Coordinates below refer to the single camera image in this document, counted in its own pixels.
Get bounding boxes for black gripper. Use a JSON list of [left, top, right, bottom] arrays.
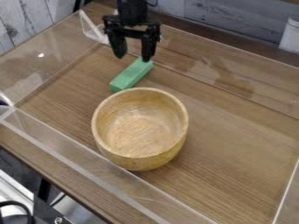
[[102, 0, 160, 62]]

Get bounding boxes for green rectangular block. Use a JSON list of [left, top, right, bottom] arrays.
[[108, 58, 153, 92]]

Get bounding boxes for brown wooden bowl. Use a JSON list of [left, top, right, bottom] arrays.
[[90, 87, 189, 171]]

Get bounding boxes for white cylindrical container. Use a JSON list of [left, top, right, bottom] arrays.
[[279, 14, 299, 54]]

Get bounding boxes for black table leg bracket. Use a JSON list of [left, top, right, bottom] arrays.
[[32, 178, 73, 224]]

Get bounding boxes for black cable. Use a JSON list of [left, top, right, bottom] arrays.
[[0, 200, 33, 224]]

